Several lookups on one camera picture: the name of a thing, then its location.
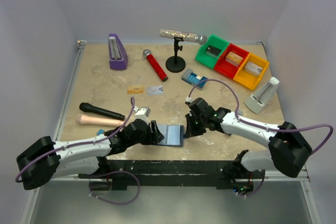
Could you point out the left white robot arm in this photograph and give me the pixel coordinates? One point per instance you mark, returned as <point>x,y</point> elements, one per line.
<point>46,159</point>

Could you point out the yellow plastic bin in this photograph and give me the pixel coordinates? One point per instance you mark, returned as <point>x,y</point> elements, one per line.
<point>247,80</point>

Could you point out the red glitter microphone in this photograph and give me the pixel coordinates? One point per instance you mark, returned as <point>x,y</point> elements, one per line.
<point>155,65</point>

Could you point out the green plastic bin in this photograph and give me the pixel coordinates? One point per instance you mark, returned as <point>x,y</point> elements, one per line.
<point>214,41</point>

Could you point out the dark card in green bin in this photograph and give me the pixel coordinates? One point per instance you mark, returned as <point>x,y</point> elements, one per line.
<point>212,51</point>

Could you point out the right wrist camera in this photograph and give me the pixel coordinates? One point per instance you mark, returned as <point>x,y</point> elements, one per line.
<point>188,100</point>

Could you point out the navy blue card holder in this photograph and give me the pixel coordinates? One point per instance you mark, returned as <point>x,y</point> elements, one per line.
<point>173,135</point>

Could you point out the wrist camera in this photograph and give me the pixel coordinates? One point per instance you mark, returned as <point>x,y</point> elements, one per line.
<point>188,100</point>
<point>142,114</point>

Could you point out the red plastic bin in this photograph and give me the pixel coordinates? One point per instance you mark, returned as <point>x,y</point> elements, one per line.
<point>226,69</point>

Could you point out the aluminium frame rail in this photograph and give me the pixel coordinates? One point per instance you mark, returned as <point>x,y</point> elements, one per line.
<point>33,194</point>

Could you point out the gold VIP card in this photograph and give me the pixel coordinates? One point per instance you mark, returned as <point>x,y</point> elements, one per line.
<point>135,89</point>

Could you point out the white card in yellow bin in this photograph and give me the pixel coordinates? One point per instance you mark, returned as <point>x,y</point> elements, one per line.
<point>253,68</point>

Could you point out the purple metronome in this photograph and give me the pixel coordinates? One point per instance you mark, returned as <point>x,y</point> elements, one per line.
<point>118,57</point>

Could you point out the black microphone stand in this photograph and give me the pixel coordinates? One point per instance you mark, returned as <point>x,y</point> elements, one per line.
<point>176,64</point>

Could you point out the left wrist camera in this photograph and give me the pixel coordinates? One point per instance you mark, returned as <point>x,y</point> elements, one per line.
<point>142,114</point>

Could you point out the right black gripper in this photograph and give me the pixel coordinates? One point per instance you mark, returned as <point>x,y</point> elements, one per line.
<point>192,123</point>

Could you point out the blue toy brick block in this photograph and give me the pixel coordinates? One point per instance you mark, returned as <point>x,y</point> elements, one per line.
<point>193,79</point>

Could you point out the silver glitter microphone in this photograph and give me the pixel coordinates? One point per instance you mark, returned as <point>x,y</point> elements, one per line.
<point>186,36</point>

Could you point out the orange and blue brick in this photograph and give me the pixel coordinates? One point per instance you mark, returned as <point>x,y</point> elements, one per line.
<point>101,131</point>

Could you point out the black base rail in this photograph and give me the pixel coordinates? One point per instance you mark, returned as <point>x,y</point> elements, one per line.
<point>218,174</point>

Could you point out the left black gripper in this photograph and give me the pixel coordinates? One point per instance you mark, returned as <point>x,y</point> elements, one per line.
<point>153,131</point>

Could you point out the pink microphone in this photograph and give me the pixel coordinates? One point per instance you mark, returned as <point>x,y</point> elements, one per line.
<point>90,120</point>

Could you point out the black microphone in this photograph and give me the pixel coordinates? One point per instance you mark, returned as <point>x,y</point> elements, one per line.
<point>88,108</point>

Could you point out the white card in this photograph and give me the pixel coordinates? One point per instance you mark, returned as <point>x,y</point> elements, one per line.
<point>253,68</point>
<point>155,90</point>

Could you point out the gold card in red bin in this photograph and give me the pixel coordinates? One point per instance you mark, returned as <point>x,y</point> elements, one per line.
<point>234,59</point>

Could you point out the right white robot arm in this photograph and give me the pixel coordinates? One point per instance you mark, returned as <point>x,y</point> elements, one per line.
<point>286,150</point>

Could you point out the white metronome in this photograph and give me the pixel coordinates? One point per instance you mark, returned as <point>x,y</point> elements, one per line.
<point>259,99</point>

